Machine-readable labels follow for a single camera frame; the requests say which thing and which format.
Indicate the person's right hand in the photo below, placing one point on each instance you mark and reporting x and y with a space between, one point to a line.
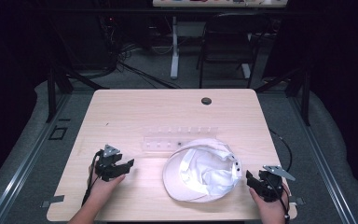
270 208

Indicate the black metal frame stand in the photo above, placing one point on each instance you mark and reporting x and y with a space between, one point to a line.
59 87
295 90

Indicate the clear acrylic rack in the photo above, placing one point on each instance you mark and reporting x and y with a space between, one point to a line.
164 141

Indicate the white desk leg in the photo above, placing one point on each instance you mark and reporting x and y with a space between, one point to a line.
174 49

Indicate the black chair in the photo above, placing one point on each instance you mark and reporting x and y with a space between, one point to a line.
230 43

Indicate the grey metal bracket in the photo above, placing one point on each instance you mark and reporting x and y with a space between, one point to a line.
296 201
52 201

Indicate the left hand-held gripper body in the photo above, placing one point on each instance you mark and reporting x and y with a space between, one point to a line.
106 161

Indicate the person's left hand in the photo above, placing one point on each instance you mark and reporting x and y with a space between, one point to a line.
104 188

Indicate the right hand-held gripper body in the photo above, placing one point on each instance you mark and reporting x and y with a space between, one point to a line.
272 183

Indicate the background desk top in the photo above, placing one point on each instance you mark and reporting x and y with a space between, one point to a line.
219 3

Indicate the white cap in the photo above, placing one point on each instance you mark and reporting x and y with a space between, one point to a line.
199 174

